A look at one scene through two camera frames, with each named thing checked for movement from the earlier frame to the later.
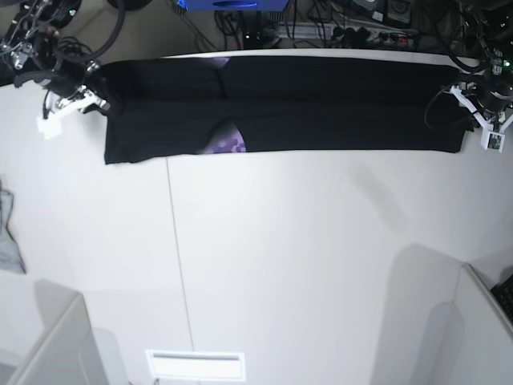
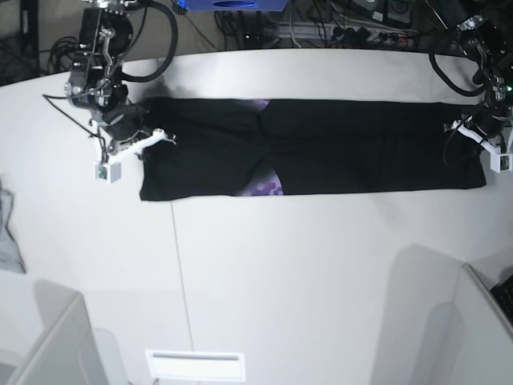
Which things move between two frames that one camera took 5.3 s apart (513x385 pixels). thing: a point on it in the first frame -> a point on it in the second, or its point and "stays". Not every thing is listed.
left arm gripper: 491,95 -> 487,119
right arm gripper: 66,79 -> 119,122
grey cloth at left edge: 10,259 stays
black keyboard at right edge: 503,291 stays
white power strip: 342,32 stays
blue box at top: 235,6 stays
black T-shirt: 194,107 -> 254,147
